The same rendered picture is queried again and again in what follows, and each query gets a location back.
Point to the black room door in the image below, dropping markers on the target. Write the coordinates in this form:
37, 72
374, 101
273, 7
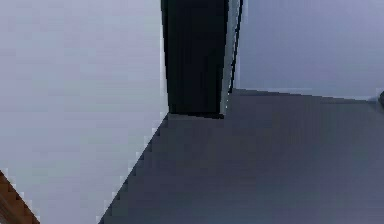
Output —
196, 56

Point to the brown wooden furniture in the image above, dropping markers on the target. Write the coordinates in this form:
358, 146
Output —
11, 205

